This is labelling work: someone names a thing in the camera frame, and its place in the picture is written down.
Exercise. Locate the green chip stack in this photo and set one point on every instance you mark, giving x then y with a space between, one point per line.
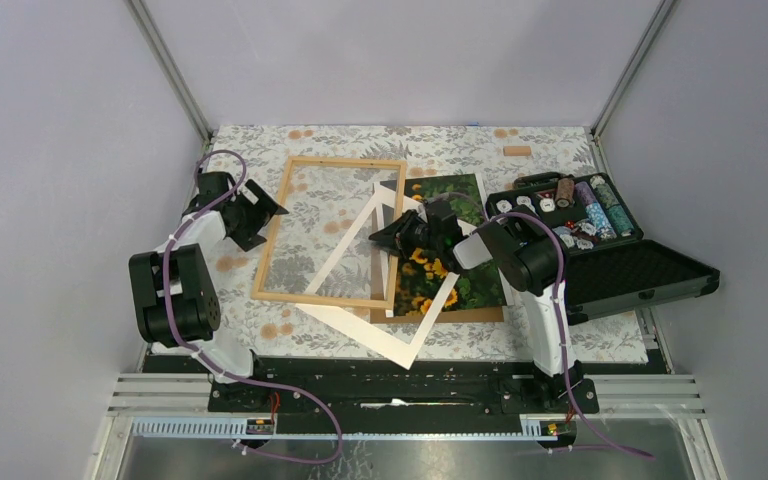
613 208

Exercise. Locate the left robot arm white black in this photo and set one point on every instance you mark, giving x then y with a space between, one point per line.
176 305

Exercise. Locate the wooden picture frame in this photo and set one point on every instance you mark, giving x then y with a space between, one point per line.
319 252

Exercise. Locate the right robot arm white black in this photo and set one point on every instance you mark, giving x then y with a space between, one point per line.
530 256

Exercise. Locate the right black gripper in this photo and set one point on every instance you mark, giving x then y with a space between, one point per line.
386 238

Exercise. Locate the white mat board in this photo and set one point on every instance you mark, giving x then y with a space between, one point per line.
361 331

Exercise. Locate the sunflower photo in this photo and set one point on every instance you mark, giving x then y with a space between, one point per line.
421 275

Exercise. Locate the floral tablecloth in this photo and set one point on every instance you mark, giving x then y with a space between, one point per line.
273 329

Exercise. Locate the brown chip stack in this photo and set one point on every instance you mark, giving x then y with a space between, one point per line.
564 193

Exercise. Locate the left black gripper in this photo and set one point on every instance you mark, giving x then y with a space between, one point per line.
262 210

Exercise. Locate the blue chip stack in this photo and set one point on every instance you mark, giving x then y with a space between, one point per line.
599 219

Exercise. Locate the purple chip stack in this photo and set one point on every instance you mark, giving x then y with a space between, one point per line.
585 193

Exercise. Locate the black poker chip case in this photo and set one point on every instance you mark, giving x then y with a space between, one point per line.
604 278

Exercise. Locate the small wooden block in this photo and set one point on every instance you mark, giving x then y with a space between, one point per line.
517 151

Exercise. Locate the dark green photo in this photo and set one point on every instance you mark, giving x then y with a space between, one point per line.
465 202

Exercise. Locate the brown frame backing board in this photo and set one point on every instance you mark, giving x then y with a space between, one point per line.
482 315

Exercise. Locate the grey slotted cable duct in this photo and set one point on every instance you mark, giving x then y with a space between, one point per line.
241 428

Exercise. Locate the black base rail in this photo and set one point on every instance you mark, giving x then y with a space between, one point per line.
378 394

